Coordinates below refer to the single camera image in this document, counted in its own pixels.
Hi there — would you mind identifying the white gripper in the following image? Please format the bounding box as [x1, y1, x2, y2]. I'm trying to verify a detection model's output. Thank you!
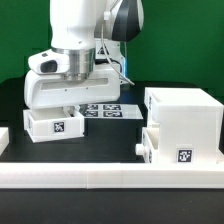
[24, 49, 120, 109]

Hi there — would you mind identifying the white drawer box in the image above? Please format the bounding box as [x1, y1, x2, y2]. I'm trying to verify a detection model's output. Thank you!
[23, 108, 84, 143]
[135, 127, 159, 164]

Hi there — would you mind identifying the white drawer cabinet frame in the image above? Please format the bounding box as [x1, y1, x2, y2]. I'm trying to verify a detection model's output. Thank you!
[144, 87, 224, 164]

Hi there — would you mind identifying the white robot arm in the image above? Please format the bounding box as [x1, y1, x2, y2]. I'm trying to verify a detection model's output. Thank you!
[24, 0, 144, 109]

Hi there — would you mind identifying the flat tag sheet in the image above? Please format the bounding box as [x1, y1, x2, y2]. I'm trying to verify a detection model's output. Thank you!
[79, 104, 143, 120]

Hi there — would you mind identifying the white left fence rail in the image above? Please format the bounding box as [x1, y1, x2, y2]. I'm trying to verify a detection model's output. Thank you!
[0, 127, 9, 155]

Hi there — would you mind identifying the white fence rail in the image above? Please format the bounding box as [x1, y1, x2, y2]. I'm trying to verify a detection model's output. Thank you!
[0, 163, 224, 189]
[0, 127, 9, 155]

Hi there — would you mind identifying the white front fence rail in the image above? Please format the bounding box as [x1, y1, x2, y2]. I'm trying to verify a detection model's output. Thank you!
[0, 163, 224, 189]

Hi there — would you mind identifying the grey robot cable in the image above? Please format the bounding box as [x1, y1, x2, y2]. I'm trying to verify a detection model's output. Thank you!
[99, 0, 136, 86]

